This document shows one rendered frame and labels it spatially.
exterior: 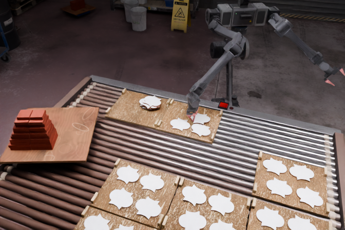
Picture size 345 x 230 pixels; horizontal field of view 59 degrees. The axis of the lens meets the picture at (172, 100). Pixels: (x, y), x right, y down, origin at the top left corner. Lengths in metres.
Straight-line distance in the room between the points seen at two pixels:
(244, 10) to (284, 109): 1.85
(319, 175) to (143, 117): 1.23
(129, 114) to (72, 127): 0.44
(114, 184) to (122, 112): 0.66
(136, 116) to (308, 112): 2.52
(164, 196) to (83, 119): 0.77
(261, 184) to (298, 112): 2.31
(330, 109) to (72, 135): 3.28
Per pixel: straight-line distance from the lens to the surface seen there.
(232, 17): 2.60
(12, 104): 4.34
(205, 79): 2.11
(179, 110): 2.34
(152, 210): 1.75
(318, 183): 2.07
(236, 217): 1.78
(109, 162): 2.01
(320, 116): 4.20
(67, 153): 1.96
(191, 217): 1.73
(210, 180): 1.92
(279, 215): 1.83
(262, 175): 1.98
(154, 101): 2.34
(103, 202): 1.82
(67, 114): 2.24
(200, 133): 2.14
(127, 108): 2.37
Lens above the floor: 2.42
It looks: 37 degrees down
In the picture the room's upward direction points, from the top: 1 degrees clockwise
